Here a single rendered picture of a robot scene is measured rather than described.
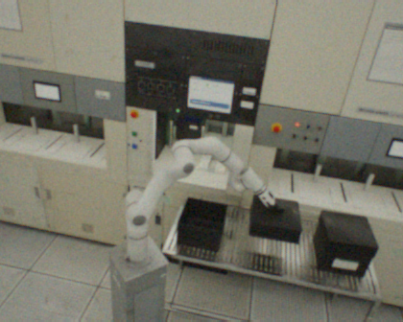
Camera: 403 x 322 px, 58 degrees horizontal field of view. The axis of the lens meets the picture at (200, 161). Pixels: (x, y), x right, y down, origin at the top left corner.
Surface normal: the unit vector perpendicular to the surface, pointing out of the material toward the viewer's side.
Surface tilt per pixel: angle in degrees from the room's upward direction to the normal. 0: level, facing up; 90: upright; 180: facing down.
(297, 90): 90
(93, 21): 90
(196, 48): 90
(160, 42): 90
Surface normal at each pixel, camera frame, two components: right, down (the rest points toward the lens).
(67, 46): -0.20, 0.49
